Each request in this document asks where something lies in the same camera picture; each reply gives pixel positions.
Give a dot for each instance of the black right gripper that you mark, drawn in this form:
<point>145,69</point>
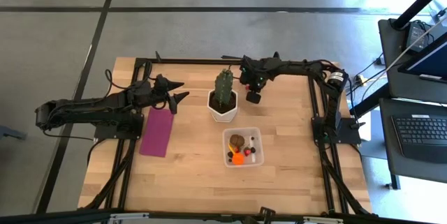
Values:
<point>256,74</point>

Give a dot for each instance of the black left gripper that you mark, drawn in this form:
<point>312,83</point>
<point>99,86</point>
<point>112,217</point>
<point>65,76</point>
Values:
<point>161,88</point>

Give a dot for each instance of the brown toy kiwi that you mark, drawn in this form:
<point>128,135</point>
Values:
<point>237,140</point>

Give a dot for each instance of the yellow toy banana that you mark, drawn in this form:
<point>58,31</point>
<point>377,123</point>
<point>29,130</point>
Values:
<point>230,147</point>

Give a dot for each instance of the orange toy mandarin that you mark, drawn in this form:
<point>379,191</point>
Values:
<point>238,159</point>

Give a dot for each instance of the clear plastic tupperware container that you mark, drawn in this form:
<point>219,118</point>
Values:
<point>258,161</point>

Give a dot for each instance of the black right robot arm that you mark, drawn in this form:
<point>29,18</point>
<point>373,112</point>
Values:
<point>314,67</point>

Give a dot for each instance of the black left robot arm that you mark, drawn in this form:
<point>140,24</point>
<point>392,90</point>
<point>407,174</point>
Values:
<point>87,107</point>

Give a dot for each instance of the green cactus plant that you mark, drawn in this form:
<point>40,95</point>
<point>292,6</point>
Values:
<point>223,86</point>

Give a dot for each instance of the white plant pot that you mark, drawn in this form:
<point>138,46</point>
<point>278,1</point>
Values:
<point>213,112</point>

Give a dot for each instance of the purple cloth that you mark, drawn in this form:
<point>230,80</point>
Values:
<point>157,133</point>

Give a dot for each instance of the dark grey desk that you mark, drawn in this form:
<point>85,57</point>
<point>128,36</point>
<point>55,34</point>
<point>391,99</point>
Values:
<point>387,60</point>

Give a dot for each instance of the grey furniture leg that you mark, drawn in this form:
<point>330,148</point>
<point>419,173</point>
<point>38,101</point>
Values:
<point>10,133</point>

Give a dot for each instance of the black keyboard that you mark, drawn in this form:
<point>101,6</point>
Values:
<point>419,136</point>

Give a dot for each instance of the black power adapter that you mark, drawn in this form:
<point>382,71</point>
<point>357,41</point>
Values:
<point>417,35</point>

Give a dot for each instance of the black desk screen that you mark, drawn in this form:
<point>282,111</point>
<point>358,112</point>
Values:
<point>429,60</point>

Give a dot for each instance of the black diagonal pole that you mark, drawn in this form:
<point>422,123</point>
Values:
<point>419,2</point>

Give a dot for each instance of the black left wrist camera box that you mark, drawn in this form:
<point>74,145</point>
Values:
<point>139,90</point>

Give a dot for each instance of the black aluminium table frame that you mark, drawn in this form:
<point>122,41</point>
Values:
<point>195,62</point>

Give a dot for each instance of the black camera mount rail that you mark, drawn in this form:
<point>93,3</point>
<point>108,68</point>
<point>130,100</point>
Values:
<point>70,217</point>

